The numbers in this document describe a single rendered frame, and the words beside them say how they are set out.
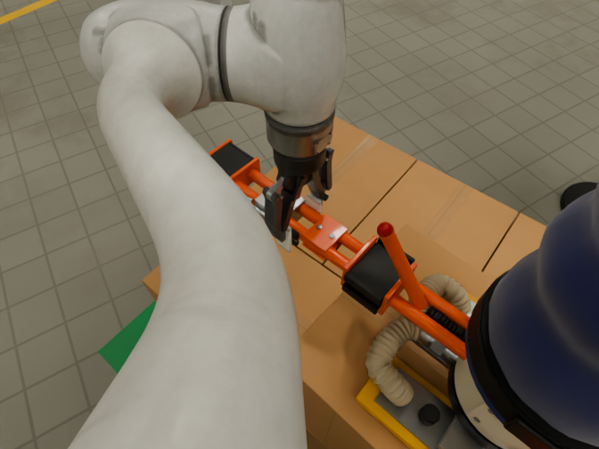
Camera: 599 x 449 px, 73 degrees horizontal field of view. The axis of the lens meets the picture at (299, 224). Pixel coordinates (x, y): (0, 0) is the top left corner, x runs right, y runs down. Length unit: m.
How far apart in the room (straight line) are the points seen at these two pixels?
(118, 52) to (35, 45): 3.34
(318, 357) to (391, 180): 0.92
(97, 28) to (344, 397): 0.62
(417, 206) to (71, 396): 1.49
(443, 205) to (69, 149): 2.09
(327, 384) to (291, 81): 0.50
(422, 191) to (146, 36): 1.22
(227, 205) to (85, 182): 2.30
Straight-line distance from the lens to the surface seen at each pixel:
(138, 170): 0.27
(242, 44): 0.45
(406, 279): 0.61
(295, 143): 0.51
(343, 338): 0.76
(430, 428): 0.72
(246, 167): 0.77
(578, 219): 0.40
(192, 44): 0.45
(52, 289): 2.16
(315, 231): 0.68
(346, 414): 0.73
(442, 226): 1.45
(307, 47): 0.43
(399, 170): 1.57
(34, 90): 3.30
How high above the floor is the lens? 1.66
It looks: 55 degrees down
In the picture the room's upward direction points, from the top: straight up
